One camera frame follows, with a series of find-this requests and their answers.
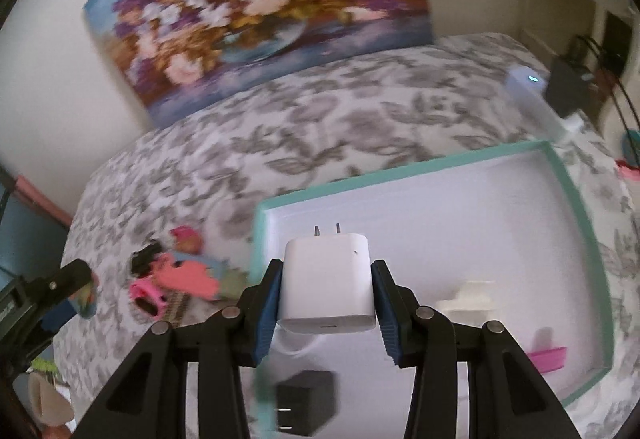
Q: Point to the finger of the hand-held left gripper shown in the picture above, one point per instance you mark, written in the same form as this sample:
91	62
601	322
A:
60	281

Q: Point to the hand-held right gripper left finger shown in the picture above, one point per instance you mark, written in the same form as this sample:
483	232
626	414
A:
267	314

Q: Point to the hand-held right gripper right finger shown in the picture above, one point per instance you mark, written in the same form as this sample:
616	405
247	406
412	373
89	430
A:
387	319

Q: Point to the orange blue yellow block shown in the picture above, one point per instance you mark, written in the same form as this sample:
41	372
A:
85	301

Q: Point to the white charger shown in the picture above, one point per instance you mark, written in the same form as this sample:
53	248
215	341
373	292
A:
325	279

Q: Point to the black toy car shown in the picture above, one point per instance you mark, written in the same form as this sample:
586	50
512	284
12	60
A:
145	259

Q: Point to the black charger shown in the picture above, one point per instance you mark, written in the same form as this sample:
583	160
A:
305	399

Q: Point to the teal-rimmed white tray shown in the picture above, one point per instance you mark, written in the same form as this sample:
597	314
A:
475	219

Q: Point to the green plastic piece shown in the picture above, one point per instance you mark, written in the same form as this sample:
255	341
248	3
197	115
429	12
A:
232	286

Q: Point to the dark teal furniture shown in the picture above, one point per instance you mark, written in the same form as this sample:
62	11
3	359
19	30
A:
25	244

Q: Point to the pink bar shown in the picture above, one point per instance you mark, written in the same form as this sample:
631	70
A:
42	201

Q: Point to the beige slipper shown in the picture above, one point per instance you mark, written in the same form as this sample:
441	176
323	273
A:
47	401

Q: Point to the white power strip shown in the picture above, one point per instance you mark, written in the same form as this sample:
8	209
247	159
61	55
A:
525	89

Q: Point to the round colourful toy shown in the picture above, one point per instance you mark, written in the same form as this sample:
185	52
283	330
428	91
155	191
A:
631	154

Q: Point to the black plugged power adapter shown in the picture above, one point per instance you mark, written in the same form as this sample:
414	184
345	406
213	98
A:
565	84

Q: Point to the floral painting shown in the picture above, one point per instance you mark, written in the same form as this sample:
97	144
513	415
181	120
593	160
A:
260	9

